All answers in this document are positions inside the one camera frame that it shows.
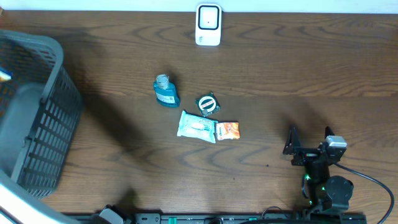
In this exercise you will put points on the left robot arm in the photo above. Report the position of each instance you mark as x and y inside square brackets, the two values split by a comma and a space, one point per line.
[20, 207]

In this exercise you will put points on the orange snack packet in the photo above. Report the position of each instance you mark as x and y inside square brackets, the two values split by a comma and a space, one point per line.
[227, 130]

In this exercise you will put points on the green ointment tin box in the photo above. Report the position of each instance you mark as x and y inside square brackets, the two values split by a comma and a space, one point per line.
[208, 104]

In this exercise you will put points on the teal mouthwash bottle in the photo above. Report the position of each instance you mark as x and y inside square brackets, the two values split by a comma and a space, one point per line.
[166, 92]

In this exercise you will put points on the grey plastic basket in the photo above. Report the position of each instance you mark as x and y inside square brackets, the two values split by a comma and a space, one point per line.
[40, 112]

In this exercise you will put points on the light blue wipes pack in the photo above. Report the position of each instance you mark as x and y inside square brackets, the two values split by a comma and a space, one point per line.
[193, 126]

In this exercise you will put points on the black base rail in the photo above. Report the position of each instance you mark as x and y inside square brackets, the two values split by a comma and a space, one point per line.
[273, 217]

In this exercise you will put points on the white barcode scanner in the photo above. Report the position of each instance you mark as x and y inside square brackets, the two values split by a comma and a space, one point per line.
[208, 24]

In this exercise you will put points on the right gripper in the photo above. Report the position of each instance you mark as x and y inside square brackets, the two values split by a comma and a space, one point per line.
[306, 155]

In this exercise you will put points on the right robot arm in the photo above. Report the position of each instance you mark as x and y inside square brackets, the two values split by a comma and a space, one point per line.
[327, 194]

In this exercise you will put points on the snack bag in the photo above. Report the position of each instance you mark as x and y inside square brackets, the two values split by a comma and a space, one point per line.
[5, 75]

